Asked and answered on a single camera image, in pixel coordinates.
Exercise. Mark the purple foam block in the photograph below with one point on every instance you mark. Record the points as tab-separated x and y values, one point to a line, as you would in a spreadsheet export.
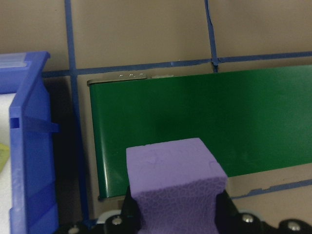
175	182

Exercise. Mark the yellow foam block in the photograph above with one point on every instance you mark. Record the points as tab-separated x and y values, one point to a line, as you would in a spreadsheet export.
3	158

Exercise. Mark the green conveyor belt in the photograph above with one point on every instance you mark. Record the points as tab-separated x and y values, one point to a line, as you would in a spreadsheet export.
195	109

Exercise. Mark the white foam pad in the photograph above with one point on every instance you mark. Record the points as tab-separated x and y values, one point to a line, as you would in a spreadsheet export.
5	117

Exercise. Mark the blue plastic storage bin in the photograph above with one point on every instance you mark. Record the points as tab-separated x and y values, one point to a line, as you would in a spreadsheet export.
31	146

